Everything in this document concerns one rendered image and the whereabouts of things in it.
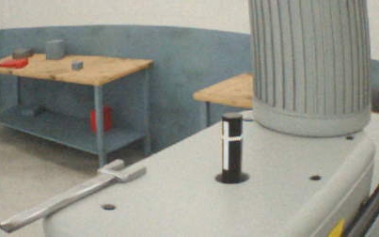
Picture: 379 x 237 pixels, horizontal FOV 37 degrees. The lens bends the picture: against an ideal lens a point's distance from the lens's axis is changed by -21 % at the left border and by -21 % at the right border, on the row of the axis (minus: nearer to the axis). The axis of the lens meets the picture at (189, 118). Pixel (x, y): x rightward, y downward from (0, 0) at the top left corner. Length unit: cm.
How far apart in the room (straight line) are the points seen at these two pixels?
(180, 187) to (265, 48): 24
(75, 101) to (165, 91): 119
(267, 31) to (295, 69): 6
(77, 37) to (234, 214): 613
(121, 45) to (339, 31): 555
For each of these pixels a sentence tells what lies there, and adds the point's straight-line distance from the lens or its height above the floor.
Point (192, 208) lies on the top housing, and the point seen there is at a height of 189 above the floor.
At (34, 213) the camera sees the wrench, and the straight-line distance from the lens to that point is 62.
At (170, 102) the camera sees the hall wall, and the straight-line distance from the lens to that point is 610.
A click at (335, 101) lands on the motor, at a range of 84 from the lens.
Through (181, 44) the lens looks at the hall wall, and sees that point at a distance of 590.
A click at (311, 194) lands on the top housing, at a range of 67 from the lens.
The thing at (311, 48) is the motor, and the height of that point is 201.
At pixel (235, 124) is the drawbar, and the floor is 195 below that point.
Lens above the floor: 216
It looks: 17 degrees down
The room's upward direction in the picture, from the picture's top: 1 degrees counter-clockwise
